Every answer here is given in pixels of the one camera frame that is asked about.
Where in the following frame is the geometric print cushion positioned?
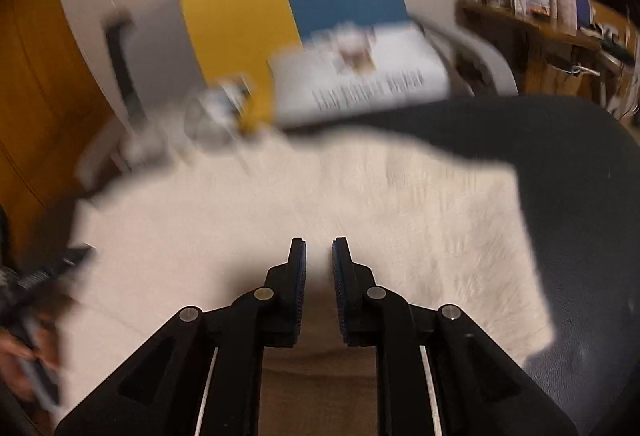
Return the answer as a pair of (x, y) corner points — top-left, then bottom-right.
(185, 73), (256, 152)

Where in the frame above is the cream knit sweater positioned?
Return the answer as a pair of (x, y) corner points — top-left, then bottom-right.
(50, 123), (556, 436)

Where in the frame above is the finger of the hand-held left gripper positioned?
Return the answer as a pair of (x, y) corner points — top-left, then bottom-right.
(16, 245), (97, 298)

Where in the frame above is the deer print white cushion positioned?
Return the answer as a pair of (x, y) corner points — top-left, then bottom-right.
(267, 23), (451, 127)

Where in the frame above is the black upright board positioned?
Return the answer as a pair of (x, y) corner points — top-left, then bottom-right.
(102, 11), (148, 127)

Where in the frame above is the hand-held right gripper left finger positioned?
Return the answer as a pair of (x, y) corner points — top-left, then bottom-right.
(54, 237), (307, 436)

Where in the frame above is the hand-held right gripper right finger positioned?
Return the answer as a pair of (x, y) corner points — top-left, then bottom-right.
(331, 237), (578, 436)

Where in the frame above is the wooden desk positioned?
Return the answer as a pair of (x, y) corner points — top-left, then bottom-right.
(457, 0), (606, 107)

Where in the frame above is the person's left hand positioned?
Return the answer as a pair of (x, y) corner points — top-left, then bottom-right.
(0, 297), (69, 400)

